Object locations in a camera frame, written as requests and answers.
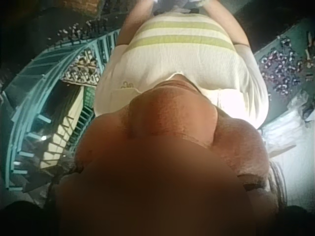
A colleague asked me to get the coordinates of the patterned woven rug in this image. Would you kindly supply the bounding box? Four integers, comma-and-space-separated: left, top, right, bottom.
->
60, 48, 104, 87

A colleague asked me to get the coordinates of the teal metal railing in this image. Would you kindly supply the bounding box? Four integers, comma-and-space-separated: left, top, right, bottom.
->
4, 27, 124, 192

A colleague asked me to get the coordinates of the teal flower-print cloth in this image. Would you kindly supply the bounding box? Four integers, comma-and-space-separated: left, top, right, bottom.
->
253, 24, 315, 123

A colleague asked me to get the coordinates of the white sheet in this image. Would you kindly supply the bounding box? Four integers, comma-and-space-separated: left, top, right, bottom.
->
260, 98, 315, 205

